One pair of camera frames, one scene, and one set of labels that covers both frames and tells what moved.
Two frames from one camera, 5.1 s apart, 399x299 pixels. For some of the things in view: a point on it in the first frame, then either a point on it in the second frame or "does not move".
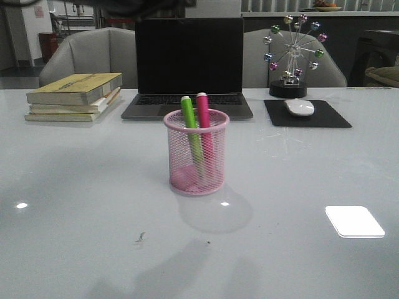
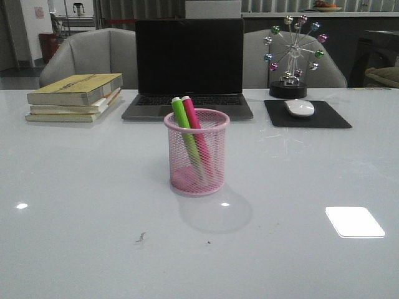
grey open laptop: [177, 57] does not move
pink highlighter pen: [203, 113] → [198, 136]
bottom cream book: [67, 117] does not move
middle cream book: [73, 109] does not move
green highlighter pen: [192, 132] → [188, 136]
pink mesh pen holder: [196, 155] does not move
